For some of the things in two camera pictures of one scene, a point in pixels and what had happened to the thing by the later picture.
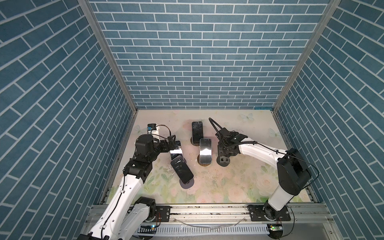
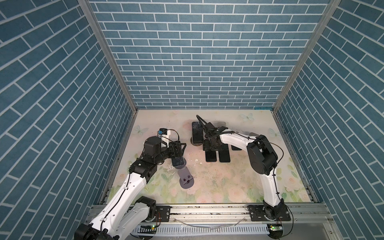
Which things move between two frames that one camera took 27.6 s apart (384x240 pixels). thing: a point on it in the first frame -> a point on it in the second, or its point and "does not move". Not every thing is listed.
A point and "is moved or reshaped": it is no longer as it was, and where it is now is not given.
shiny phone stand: x=177 y=151 is moved or reshaped
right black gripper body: x=222 y=150 -> x=209 y=145
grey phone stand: x=188 y=184 does not move
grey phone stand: x=223 y=160 -> x=221 y=124
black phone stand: x=181 y=167 is moved or reshaped
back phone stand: x=194 y=144 does not move
